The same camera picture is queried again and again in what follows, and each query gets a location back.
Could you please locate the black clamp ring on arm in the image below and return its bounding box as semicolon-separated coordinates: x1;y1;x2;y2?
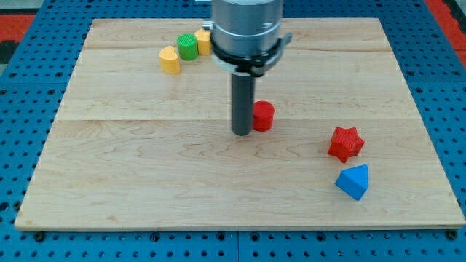
202;20;293;78

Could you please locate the yellow heart block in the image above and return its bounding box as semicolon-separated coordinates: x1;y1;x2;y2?
159;46;181;74

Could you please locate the yellow block behind arm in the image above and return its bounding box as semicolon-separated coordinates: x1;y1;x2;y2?
194;28;211;55

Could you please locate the green cylinder block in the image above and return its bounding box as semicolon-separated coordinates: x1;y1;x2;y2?
177;33;199;60

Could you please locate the red star block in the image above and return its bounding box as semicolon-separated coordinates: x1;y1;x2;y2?
327;127;365;163

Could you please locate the red cylinder block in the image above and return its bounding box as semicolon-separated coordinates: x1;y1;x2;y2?
253;100;275;132

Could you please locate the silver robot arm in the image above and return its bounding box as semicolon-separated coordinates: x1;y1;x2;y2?
205;0;292;136

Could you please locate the blue triangular prism block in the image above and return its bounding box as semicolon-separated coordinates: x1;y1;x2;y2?
335;164;368;201

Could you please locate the light wooden board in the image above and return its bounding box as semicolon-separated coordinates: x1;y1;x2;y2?
15;18;465;231

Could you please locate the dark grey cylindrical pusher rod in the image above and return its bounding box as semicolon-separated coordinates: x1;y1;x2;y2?
231;74;256;136

